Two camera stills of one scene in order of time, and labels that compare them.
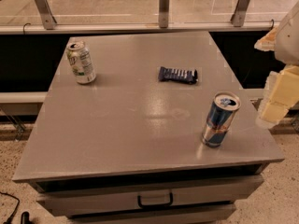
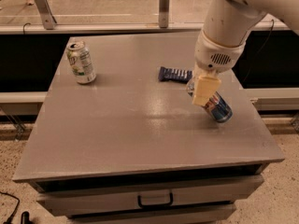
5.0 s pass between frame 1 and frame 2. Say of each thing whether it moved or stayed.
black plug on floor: stayed
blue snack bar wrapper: stayed
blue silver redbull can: moved
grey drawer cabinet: stayed
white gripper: moved
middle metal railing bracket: stayed
